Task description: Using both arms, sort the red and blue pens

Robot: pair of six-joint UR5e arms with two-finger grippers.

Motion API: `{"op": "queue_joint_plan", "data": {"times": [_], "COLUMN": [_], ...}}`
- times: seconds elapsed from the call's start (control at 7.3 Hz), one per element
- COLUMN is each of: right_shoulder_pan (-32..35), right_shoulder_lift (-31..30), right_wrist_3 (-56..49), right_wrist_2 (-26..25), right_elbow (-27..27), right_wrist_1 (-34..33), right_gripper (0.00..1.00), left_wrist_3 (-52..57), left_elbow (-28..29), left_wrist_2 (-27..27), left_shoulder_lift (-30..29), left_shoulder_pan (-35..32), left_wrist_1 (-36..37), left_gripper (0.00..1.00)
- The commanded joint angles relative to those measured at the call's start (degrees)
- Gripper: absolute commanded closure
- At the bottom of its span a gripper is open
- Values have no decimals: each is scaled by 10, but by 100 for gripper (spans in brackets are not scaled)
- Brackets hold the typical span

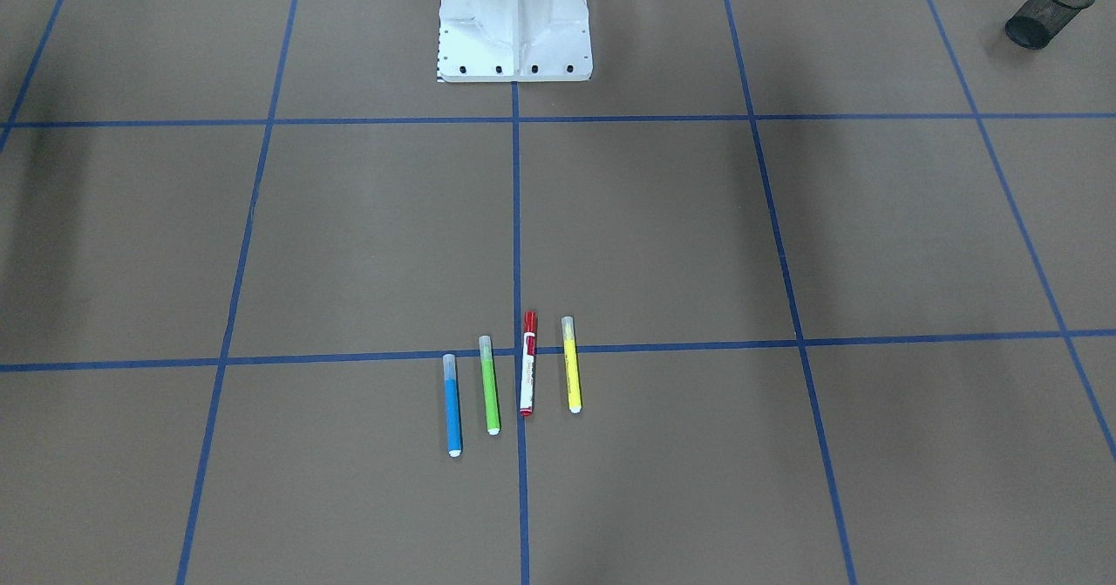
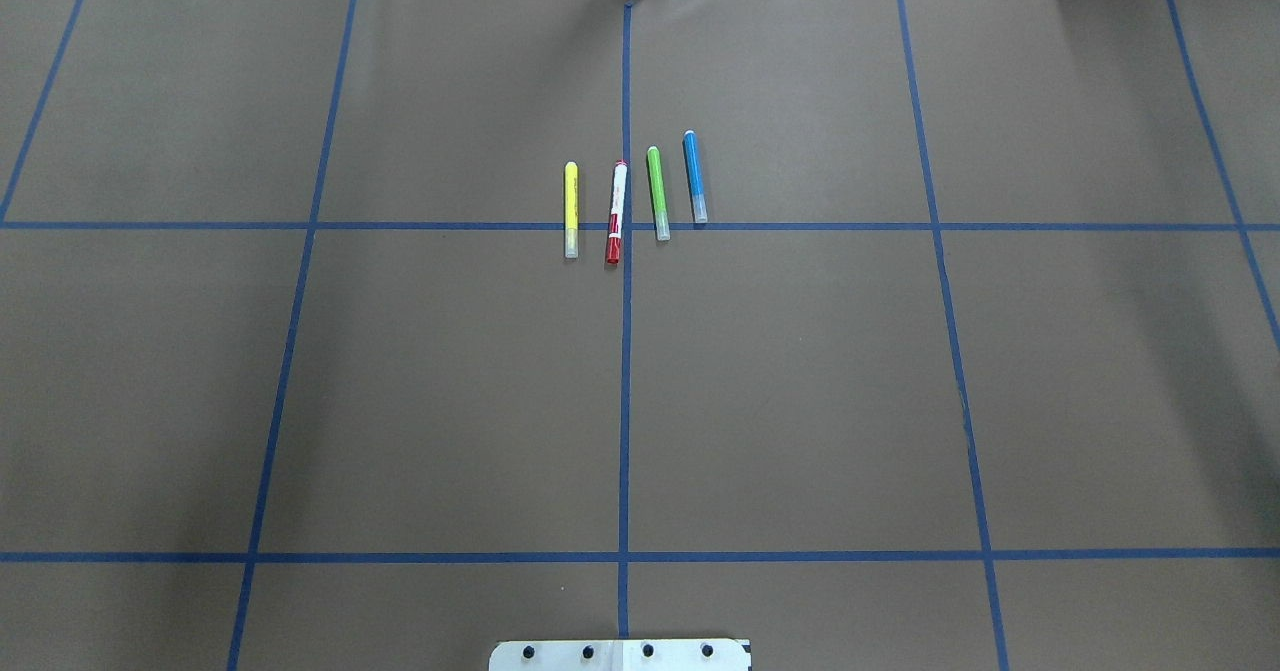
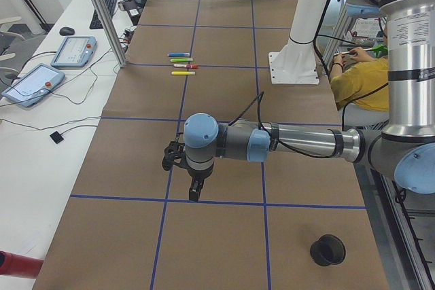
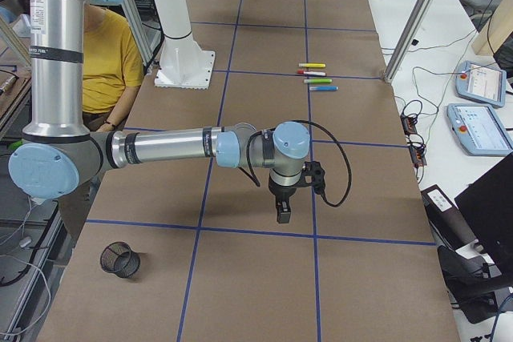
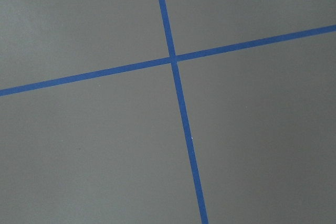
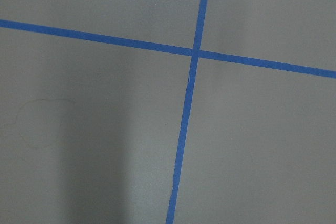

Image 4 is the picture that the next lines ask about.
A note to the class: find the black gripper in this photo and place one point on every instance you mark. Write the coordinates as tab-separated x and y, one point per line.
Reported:
281	191

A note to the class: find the blue highlighter pen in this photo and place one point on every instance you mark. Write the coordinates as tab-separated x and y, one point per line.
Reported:
323	88

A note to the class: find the red whiteboard marker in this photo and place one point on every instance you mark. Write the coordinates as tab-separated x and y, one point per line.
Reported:
312	73

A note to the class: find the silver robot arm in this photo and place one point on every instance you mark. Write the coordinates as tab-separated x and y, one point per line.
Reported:
59	153

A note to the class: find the brown paper table mat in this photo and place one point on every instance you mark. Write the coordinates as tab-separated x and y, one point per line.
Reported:
215	265

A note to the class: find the green highlighter pen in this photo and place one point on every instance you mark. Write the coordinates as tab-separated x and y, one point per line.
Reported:
317	80

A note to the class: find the yellow highlighter pen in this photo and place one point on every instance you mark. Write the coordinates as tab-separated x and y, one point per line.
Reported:
311	65

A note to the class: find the black usb hub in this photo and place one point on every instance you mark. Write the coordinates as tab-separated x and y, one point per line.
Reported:
415	142

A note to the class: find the right black mesh cup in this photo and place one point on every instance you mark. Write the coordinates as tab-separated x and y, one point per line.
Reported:
118	258

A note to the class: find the black laptop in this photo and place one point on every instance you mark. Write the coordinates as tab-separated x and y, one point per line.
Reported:
486	206

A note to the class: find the lower blue teach pendant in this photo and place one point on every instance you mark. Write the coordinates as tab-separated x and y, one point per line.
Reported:
479	129

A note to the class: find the blue teach pendant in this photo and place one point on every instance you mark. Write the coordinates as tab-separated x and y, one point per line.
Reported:
481	83
479	129

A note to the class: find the person in yellow shirt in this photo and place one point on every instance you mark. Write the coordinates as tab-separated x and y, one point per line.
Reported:
112	69

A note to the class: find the upper blue teach pendant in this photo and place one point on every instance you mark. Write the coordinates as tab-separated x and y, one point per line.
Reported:
481	83

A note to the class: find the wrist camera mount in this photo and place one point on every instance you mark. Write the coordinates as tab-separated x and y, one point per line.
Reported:
315	177

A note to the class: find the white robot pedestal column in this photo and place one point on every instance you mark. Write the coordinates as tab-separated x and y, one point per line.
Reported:
183	63

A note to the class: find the aluminium frame post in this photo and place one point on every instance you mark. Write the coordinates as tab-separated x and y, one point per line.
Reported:
411	28

